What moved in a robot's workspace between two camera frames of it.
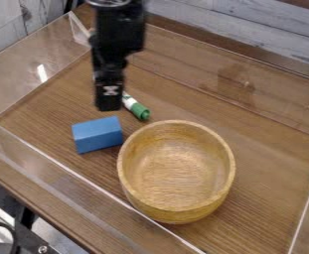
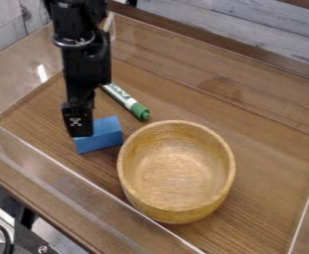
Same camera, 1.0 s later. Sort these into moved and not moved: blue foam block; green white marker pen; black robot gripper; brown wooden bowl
Moved: black robot gripper
Not moved: brown wooden bowl; green white marker pen; blue foam block
